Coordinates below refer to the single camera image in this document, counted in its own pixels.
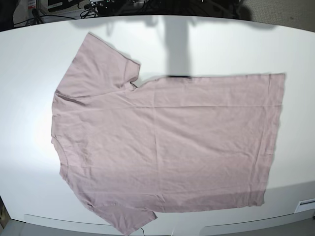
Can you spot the pink T-shirt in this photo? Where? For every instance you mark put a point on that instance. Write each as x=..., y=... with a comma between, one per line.
x=171, y=145

